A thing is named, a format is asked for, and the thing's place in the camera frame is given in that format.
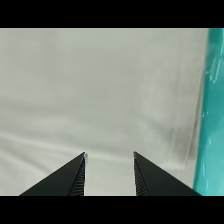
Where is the white garment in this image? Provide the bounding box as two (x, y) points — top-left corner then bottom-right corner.
(0, 28), (210, 197)

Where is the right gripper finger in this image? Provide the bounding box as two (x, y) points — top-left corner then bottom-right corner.
(19, 151), (87, 197)

